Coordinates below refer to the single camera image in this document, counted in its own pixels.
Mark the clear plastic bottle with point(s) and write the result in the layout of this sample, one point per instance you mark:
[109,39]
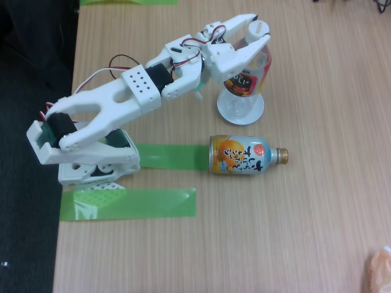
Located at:
[244,82]

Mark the orange aluminium bottle can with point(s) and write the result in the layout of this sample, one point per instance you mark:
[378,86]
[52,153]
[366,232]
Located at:
[241,155]

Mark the green paper label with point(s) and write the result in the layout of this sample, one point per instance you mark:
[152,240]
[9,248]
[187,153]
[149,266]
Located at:
[200,86]

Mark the white round plate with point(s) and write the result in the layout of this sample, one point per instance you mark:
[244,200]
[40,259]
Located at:
[256,113]

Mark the green tape strip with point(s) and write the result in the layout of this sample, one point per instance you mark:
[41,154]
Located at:
[171,156]
[152,203]

